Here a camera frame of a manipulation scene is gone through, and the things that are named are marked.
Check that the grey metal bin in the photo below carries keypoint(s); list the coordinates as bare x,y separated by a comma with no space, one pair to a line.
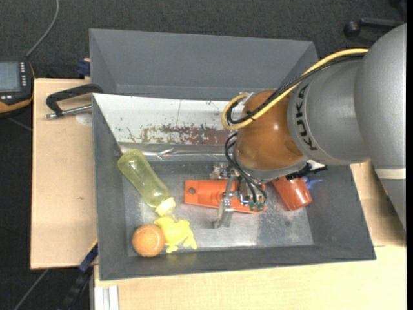
193,63

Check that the yellow toy animal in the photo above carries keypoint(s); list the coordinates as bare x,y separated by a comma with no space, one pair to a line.
175,232

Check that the pale cardboard board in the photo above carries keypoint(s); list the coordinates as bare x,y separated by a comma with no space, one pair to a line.
61,179

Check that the orange flat block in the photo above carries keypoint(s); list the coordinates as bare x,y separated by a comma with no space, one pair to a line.
203,192

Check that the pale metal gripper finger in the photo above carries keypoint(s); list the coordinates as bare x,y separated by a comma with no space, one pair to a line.
228,217
219,215

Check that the orange ball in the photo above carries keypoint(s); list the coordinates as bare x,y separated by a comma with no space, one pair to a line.
147,241

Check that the orange plastic cup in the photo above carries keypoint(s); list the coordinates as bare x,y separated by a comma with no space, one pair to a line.
295,194

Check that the yellow clear plastic bottle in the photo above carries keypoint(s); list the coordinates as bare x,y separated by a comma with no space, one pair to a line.
143,176

